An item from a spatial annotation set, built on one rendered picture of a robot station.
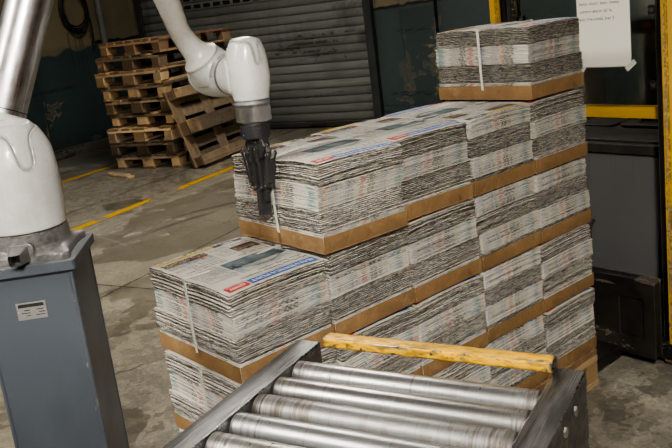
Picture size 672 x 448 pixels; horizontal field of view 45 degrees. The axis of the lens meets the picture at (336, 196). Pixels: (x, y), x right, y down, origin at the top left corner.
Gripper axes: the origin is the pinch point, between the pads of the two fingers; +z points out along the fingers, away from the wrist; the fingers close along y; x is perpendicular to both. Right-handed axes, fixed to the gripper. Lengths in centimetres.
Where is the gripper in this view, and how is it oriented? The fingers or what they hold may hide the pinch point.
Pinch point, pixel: (264, 201)
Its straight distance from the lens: 209.6
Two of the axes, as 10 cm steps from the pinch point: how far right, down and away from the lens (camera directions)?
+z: 1.0, 9.7, 2.1
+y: -6.6, -1.0, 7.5
